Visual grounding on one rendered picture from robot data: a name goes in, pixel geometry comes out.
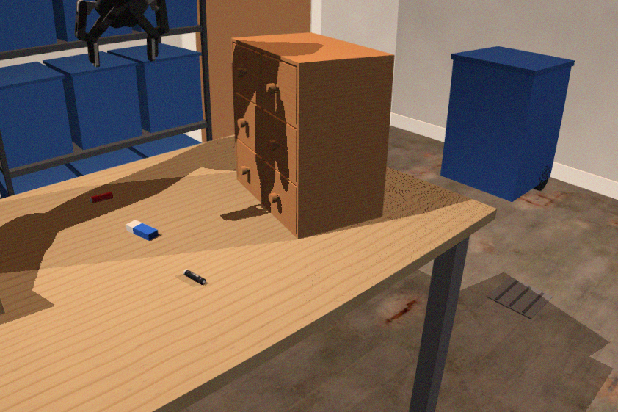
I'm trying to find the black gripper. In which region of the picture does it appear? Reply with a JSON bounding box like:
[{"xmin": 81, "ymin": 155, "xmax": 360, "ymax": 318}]
[{"xmin": 75, "ymin": 0, "xmax": 169, "ymax": 67}]

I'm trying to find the blue and white eraser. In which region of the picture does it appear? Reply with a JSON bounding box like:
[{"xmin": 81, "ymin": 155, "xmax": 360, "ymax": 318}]
[{"xmin": 126, "ymin": 220, "xmax": 159, "ymax": 241}]

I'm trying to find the small orange wooden chest of drawers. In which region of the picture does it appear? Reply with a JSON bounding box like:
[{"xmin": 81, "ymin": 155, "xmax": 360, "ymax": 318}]
[{"xmin": 231, "ymin": 32, "xmax": 394, "ymax": 239}]

